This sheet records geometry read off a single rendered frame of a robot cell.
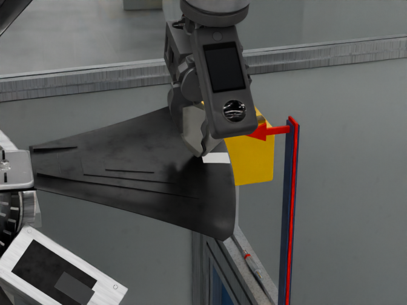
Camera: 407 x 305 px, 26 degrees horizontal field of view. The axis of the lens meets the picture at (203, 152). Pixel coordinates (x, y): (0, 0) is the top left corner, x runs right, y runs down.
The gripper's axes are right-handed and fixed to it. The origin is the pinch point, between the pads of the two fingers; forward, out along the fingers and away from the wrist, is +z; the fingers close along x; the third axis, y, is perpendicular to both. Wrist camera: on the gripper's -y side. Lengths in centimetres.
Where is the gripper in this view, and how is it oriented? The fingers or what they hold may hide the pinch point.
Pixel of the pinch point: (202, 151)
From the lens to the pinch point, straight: 102.1
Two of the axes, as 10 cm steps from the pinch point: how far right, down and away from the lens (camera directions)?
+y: -2.6, -6.8, 6.8
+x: -9.6, 1.2, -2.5
